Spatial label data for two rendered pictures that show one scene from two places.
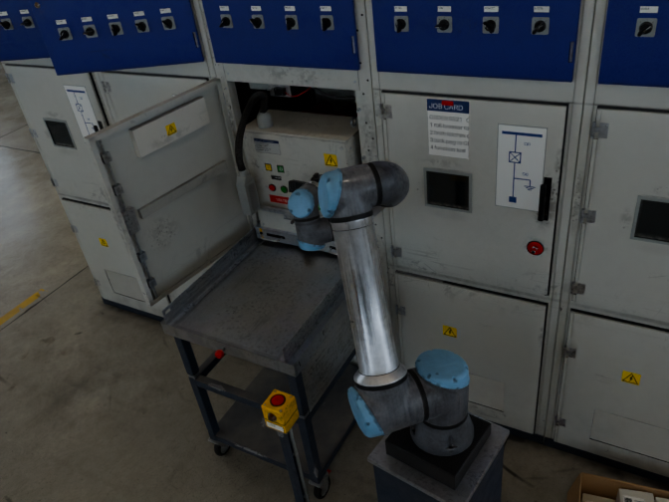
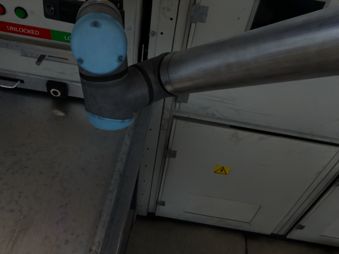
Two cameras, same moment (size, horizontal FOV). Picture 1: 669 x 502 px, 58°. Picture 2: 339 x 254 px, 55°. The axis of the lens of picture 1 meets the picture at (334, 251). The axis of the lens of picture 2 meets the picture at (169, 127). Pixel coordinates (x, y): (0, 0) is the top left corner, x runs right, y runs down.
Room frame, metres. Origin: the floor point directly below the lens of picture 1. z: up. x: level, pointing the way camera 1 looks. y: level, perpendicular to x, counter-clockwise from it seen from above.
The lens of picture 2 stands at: (1.35, 0.23, 1.63)
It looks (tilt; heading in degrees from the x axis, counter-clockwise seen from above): 47 degrees down; 326
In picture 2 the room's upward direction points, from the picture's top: 10 degrees clockwise
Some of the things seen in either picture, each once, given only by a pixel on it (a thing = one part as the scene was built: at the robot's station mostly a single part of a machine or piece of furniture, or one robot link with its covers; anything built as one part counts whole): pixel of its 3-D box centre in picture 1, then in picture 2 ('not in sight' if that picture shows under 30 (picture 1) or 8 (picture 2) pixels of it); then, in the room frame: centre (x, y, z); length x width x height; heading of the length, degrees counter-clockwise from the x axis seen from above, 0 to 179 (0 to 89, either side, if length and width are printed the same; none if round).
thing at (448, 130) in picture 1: (448, 128); not in sight; (1.88, -0.44, 1.47); 0.15 x 0.01 x 0.21; 57
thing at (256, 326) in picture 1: (274, 294); (26, 169); (1.97, 0.27, 0.82); 0.68 x 0.62 x 0.06; 147
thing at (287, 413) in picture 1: (280, 410); not in sight; (1.32, 0.24, 0.85); 0.08 x 0.08 x 0.10; 57
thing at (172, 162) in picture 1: (181, 190); not in sight; (2.23, 0.58, 1.21); 0.63 x 0.07 x 0.74; 138
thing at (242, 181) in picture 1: (248, 192); not in sight; (2.26, 0.32, 1.14); 0.08 x 0.05 x 0.17; 147
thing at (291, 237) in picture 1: (310, 239); (60, 82); (2.22, 0.10, 0.89); 0.54 x 0.05 x 0.06; 57
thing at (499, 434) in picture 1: (438, 445); not in sight; (1.19, -0.23, 0.74); 0.32 x 0.32 x 0.02; 48
